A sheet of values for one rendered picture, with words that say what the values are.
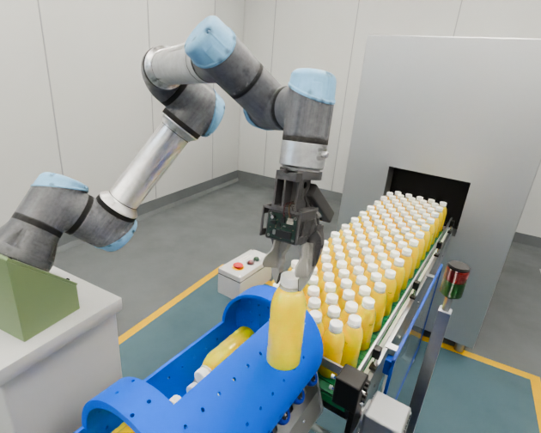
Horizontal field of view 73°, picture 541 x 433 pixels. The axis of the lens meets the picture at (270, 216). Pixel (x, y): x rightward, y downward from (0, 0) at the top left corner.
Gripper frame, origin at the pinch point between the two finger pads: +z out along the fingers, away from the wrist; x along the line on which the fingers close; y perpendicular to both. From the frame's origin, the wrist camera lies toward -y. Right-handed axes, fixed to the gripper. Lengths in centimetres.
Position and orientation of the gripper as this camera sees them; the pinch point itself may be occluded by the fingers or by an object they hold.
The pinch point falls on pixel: (290, 278)
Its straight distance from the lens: 67.4
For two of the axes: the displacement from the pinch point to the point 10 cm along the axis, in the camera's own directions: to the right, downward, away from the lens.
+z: -1.2, 9.7, 2.0
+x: 8.5, 2.1, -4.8
